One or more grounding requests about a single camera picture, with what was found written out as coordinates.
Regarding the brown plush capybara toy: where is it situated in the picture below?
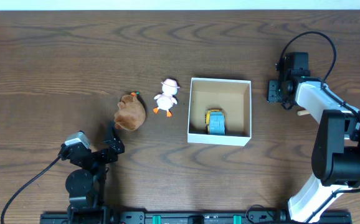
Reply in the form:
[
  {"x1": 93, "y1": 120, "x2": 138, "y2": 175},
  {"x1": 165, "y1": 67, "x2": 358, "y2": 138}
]
[{"x1": 114, "y1": 92, "x2": 146, "y2": 131}]

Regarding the white wooden pellet drum toy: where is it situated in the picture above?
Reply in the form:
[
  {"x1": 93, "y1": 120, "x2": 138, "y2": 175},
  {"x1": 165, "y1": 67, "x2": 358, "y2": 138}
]
[{"x1": 297, "y1": 110, "x2": 310, "y2": 116}]

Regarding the white duck toy pink hat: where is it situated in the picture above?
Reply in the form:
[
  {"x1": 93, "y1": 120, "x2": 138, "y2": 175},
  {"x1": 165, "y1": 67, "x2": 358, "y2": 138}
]
[{"x1": 153, "y1": 78, "x2": 179, "y2": 117}]

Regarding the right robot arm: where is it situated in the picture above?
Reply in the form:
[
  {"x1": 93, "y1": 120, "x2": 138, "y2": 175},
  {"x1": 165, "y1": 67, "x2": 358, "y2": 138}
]
[{"x1": 267, "y1": 52, "x2": 360, "y2": 223}]

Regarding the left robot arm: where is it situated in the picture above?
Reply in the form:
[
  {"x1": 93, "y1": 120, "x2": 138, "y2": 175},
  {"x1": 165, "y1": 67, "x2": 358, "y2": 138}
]
[{"x1": 59, "y1": 122, "x2": 125, "y2": 224}]

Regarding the white cardboard box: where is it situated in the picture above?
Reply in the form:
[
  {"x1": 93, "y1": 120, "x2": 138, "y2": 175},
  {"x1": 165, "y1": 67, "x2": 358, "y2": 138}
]
[{"x1": 187, "y1": 78, "x2": 252, "y2": 146}]

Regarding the right black cable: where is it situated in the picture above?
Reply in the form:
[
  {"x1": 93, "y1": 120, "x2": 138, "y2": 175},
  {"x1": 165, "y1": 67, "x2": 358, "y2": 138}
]
[{"x1": 278, "y1": 30, "x2": 360, "y2": 194}]

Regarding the black mounting rail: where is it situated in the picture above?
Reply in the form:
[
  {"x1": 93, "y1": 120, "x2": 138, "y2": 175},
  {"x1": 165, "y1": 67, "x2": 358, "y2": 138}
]
[{"x1": 39, "y1": 210, "x2": 353, "y2": 224}]

